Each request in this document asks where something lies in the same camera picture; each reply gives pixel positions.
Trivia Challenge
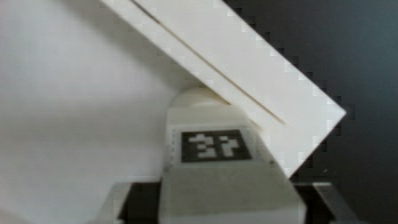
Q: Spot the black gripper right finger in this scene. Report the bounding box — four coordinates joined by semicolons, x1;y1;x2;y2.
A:
296;182;370;224

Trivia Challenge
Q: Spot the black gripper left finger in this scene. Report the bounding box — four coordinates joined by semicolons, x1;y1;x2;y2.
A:
88;181;162;224

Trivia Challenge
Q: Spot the white table leg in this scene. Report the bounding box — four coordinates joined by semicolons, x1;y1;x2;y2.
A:
159;87;308;224

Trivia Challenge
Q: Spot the white square tabletop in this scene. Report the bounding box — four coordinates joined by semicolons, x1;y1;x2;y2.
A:
0;0;201;224

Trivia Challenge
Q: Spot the white U-shaped fence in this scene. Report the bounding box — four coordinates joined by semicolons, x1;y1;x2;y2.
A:
136;0;345;174

